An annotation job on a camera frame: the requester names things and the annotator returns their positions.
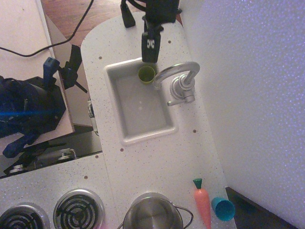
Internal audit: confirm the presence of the grey toy sink basin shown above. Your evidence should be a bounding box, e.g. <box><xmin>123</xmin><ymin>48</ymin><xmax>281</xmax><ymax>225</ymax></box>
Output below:
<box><xmin>104</xmin><ymin>58</ymin><xmax>178</xmax><ymax>145</ymax></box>

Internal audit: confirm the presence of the teal plastic cup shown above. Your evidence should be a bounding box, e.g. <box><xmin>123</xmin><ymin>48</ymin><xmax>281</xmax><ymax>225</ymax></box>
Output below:
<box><xmin>211</xmin><ymin>197</ymin><xmax>235</xmax><ymax>221</ymax></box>

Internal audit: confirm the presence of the blue clamp upper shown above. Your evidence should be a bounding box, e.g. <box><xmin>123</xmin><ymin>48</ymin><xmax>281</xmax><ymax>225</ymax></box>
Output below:
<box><xmin>43</xmin><ymin>57</ymin><xmax>60</xmax><ymax>90</ymax></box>

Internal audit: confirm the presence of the middle stove burner coil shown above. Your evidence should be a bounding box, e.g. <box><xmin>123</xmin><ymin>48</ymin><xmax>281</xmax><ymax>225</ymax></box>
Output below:
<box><xmin>53</xmin><ymin>188</ymin><xmax>105</xmax><ymax>229</ymax></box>

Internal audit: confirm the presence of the orange toy carrot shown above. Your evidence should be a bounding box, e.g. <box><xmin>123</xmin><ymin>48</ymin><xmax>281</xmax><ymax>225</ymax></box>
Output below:
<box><xmin>193</xmin><ymin>178</ymin><xmax>211</xmax><ymax>229</ymax></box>

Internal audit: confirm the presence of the black cable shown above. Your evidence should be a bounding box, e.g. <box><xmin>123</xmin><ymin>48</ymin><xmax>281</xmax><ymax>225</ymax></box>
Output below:
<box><xmin>0</xmin><ymin>0</ymin><xmax>95</xmax><ymax>57</ymax></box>

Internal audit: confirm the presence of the blue clamp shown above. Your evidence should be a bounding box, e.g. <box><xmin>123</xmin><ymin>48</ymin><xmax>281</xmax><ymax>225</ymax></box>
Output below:
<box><xmin>3</xmin><ymin>131</ymin><xmax>40</xmax><ymax>158</ymax></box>
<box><xmin>43</xmin><ymin>57</ymin><xmax>60</xmax><ymax>90</ymax></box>

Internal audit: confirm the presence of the silver toy faucet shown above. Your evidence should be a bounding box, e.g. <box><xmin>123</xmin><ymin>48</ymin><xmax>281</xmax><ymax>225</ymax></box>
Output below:
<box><xmin>152</xmin><ymin>62</ymin><xmax>200</xmax><ymax>106</ymax></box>

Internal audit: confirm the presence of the black bracket on counter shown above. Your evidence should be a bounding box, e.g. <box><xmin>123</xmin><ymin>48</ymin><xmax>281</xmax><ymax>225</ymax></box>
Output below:
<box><xmin>120</xmin><ymin>0</ymin><xmax>136</xmax><ymax>28</ymax></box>

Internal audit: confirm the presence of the green plastic cup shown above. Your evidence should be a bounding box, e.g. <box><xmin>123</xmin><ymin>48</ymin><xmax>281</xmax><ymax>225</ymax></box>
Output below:
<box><xmin>138</xmin><ymin>66</ymin><xmax>156</xmax><ymax>85</ymax></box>

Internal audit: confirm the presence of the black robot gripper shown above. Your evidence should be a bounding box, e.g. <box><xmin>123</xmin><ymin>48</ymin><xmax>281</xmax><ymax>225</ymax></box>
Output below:
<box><xmin>142</xmin><ymin>0</ymin><xmax>182</xmax><ymax>63</ymax></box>

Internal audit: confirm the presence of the stainless steel pot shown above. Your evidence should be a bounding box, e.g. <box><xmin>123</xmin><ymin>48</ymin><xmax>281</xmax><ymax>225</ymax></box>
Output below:
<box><xmin>118</xmin><ymin>192</ymin><xmax>193</xmax><ymax>229</ymax></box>

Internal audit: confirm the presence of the left stove burner coil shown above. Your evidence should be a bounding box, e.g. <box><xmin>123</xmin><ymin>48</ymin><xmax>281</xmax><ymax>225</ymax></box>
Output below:
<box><xmin>0</xmin><ymin>203</ymin><xmax>50</xmax><ymax>229</ymax></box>

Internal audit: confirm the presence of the stove burner coil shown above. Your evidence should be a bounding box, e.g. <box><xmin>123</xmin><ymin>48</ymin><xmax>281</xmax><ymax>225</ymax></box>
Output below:
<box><xmin>53</xmin><ymin>188</ymin><xmax>105</xmax><ymax>229</ymax></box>
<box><xmin>0</xmin><ymin>203</ymin><xmax>50</xmax><ymax>229</ymax></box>

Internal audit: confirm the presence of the blue clamp lower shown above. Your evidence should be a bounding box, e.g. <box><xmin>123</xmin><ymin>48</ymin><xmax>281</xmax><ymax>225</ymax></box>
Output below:
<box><xmin>3</xmin><ymin>131</ymin><xmax>40</xmax><ymax>158</ymax></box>

